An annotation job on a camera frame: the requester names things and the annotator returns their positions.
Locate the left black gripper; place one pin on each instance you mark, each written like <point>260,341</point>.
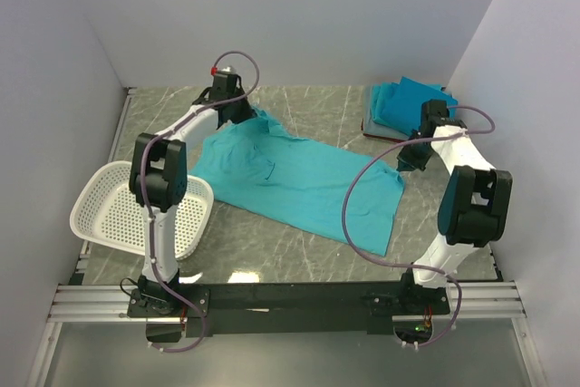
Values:
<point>246,114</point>

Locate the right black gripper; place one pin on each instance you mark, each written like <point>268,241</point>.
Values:
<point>407,162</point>

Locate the turquoise t shirt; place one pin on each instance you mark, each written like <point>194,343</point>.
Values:
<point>259,166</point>
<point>380,94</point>

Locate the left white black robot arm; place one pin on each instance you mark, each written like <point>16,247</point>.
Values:
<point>159,178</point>

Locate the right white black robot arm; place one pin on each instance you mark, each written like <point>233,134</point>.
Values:
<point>474,207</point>

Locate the folded blue t shirt top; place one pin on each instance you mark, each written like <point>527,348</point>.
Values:
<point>403,110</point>

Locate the folded turquoise t shirt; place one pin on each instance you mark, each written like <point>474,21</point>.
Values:
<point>380,94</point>

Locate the folded red t shirt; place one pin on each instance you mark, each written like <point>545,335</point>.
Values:
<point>371,129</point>

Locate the white perforated plastic basket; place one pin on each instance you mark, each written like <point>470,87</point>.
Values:
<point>108,214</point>

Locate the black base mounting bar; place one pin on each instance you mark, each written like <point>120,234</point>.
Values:
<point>262,308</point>

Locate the aluminium frame rail front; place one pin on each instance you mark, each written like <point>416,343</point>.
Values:
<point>108,304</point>

